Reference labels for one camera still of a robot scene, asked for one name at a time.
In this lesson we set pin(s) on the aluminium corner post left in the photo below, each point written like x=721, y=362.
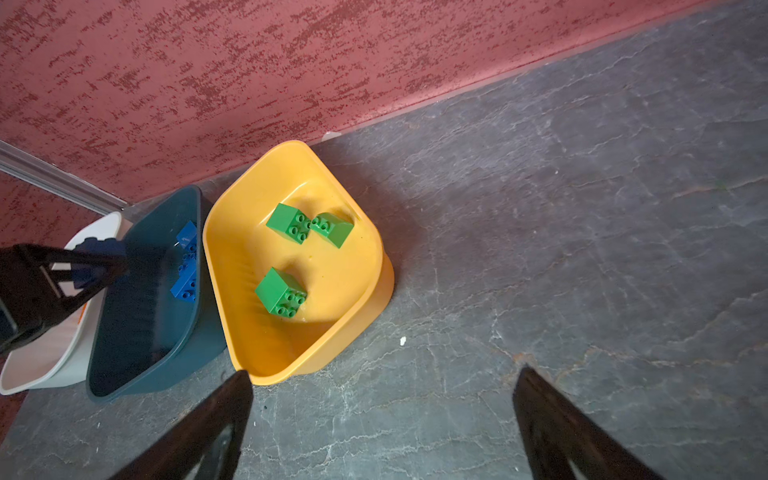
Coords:
x=32, y=170

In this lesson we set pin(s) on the green lego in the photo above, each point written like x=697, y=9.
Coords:
x=332, y=228
x=281, y=294

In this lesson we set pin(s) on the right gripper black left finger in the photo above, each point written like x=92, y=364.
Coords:
x=206, y=443

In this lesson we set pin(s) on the green lego brick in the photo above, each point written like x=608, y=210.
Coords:
x=289, y=222

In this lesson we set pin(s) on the yellow plastic bin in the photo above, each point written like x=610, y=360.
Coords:
x=348, y=287

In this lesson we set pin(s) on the blue lego brick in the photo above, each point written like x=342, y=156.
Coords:
x=187, y=238

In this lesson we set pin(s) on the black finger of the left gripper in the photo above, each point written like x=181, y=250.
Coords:
x=42, y=286

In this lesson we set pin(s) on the dark teal plastic bin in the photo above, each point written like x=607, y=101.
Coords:
x=147, y=340

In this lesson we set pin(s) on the white plastic bin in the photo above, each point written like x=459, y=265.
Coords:
x=58, y=358

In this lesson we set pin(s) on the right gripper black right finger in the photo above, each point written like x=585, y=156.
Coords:
x=561, y=442

